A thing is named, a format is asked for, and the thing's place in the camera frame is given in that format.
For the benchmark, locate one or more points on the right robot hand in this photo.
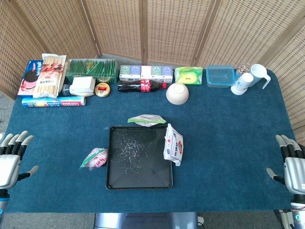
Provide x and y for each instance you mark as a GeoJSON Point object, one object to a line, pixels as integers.
{"type": "Point", "coordinates": [294, 169]}

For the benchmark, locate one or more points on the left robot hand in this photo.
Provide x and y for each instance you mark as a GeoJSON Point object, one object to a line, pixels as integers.
{"type": "Point", "coordinates": [8, 164]}

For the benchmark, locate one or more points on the pink snack bag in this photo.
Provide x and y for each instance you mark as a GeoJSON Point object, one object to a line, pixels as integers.
{"type": "Point", "coordinates": [96, 158]}

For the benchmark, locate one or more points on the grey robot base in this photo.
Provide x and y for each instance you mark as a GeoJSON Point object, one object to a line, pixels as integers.
{"type": "Point", "coordinates": [146, 220]}

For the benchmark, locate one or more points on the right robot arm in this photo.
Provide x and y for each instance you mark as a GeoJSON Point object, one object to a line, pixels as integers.
{"type": "Point", "coordinates": [299, 212]}

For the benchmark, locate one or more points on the black square tray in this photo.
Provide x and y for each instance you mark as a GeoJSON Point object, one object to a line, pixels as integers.
{"type": "Point", "coordinates": [139, 158]}

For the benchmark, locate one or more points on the green clear snack bag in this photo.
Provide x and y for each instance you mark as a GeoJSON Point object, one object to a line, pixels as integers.
{"type": "Point", "coordinates": [147, 120]}

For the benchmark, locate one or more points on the blue table cloth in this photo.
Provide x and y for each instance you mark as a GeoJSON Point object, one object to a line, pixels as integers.
{"type": "Point", "coordinates": [226, 143]}

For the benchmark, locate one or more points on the blue food wrap box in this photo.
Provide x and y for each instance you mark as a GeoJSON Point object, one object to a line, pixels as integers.
{"type": "Point", "coordinates": [54, 102]}

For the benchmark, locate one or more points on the blue cookie box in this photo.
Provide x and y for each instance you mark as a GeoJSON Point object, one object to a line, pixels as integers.
{"type": "Point", "coordinates": [27, 81]}

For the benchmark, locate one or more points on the white paper cup stack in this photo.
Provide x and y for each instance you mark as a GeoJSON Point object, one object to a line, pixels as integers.
{"type": "Point", "coordinates": [241, 84]}

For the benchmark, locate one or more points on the small white box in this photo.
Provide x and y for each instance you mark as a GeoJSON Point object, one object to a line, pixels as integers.
{"type": "Point", "coordinates": [83, 84]}

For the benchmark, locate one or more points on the clear jar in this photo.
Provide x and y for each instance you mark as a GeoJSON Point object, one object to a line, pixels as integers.
{"type": "Point", "coordinates": [243, 68]}

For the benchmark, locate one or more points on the blue lidded food container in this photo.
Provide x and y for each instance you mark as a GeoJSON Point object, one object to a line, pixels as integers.
{"type": "Point", "coordinates": [220, 75]}

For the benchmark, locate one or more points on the round gold red tin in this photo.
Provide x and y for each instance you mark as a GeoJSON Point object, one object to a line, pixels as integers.
{"type": "Point", "coordinates": [102, 90]}

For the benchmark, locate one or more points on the white salt bag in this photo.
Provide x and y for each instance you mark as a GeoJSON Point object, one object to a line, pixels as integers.
{"type": "Point", "coordinates": [173, 146]}

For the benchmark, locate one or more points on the beige bowl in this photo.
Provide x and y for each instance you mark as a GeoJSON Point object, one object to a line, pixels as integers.
{"type": "Point", "coordinates": [177, 93]}

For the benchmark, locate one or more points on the green wet wipes pack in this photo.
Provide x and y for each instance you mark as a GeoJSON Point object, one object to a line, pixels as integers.
{"type": "Point", "coordinates": [188, 75]}

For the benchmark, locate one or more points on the green tissue pack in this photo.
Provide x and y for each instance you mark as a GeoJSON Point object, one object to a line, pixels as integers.
{"type": "Point", "coordinates": [156, 72]}
{"type": "Point", "coordinates": [124, 72]}

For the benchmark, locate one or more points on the cola bottle with red label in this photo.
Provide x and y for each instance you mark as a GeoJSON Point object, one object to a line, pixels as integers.
{"type": "Point", "coordinates": [140, 86]}

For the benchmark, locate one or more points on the blue tissue pack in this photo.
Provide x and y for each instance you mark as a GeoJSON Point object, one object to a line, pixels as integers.
{"type": "Point", "coordinates": [167, 73]}
{"type": "Point", "coordinates": [135, 72]}

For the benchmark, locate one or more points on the pink tissue pack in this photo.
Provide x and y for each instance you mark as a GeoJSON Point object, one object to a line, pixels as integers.
{"type": "Point", "coordinates": [146, 72]}

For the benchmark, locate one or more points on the woven bamboo folding screen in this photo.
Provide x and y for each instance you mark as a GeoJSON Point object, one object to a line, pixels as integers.
{"type": "Point", "coordinates": [176, 28]}

